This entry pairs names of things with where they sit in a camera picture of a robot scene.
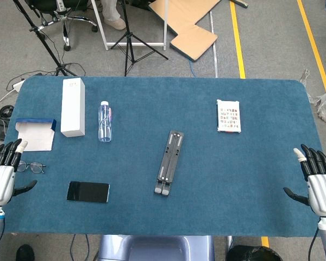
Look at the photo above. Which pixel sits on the flattened brown cardboard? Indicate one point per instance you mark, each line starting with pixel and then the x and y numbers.
pixel 188 24

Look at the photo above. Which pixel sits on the black smartphone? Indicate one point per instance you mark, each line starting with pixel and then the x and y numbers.
pixel 88 192

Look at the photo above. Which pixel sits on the white metal table frame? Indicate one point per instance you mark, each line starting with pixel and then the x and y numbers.
pixel 130 32

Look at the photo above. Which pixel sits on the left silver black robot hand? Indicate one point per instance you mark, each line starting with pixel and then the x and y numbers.
pixel 1 182

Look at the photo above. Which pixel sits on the person's leg with beige shoe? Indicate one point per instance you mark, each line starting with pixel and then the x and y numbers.
pixel 112 15

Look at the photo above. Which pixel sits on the blue table cloth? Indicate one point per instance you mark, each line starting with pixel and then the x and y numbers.
pixel 163 168

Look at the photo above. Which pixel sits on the black shoe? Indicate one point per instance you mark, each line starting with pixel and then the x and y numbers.
pixel 25 253

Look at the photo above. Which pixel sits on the open blue white carton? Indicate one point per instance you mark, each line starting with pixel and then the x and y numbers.
pixel 36 133

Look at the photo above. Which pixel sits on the white printed card pack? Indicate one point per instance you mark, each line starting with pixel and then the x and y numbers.
pixel 228 116

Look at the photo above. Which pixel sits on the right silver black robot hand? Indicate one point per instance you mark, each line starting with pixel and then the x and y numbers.
pixel 322 187

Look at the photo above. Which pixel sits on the clear plastic water bottle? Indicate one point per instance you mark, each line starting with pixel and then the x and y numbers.
pixel 105 122

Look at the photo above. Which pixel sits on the black tripod stand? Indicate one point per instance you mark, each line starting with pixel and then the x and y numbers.
pixel 131 40

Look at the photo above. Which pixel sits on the white power strip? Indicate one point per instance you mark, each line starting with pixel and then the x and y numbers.
pixel 18 86

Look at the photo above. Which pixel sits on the office chair base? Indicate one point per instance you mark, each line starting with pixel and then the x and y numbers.
pixel 62 16

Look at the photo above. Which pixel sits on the black trash bag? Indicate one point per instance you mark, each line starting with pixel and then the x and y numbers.
pixel 254 253

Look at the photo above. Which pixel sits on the black light stand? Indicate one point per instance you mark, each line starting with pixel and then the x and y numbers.
pixel 43 40

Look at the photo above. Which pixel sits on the tall white box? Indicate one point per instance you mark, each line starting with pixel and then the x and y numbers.
pixel 73 106

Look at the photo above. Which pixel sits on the blue plastic stool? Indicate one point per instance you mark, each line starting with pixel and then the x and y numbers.
pixel 157 248

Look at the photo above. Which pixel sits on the folded grey laptop stand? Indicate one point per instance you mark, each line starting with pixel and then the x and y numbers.
pixel 169 162

